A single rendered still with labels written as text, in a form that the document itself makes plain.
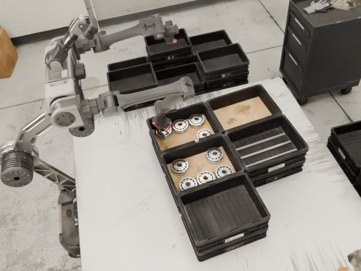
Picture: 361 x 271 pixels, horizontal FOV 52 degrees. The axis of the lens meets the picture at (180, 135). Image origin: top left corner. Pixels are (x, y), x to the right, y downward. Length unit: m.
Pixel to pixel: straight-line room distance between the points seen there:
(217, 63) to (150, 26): 1.59
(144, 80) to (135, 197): 1.33
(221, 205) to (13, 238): 1.83
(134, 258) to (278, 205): 0.86
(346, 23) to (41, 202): 2.86
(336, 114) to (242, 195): 1.88
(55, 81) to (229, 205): 1.09
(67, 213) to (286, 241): 1.59
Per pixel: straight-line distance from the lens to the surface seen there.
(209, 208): 2.05
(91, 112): 1.73
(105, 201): 2.32
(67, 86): 1.78
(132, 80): 3.34
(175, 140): 2.34
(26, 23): 4.93
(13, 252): 3.24
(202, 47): 3.79
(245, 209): 2.06
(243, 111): 2.50
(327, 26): 3.22
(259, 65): 4.18
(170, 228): 2.16
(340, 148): 3.08
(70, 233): 2.84
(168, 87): 1.73
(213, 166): 2.20
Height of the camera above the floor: 2.62
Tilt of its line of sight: 49 degrees down
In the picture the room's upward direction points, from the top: 7 degrees counter-clockwise
